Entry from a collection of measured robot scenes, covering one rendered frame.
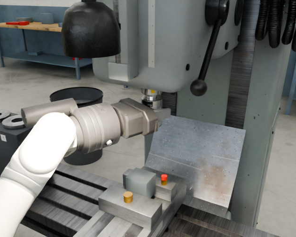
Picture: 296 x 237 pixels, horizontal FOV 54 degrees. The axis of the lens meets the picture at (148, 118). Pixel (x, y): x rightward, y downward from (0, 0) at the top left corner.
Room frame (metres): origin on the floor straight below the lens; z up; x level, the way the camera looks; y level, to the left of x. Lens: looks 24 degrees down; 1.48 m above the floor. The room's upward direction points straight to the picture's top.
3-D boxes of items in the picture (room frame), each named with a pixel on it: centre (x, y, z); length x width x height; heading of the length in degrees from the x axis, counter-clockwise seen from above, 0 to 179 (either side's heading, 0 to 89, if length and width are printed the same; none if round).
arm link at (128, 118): (0.55, 0.06, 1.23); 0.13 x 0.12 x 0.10; 37
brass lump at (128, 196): (0.56, 0.05, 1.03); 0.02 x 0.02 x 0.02
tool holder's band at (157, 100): (0.60, -0.01, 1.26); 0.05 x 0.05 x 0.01
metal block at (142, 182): (0.62, 0.02, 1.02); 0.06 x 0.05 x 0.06; 62
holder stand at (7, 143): (0.86, 0.46, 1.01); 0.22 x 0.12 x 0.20; 64
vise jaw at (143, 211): (0.57, 0.04, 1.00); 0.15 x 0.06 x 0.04; 62
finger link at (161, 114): (0.58, -0.03, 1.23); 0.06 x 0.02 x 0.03; 127
